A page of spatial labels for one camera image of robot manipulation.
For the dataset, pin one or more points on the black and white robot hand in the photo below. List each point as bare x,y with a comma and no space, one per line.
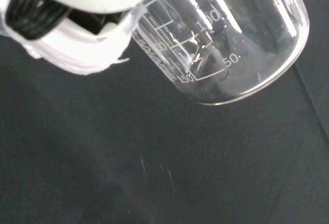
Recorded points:
77,49

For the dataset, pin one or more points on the black bench cloth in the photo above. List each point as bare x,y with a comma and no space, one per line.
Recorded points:
77,144

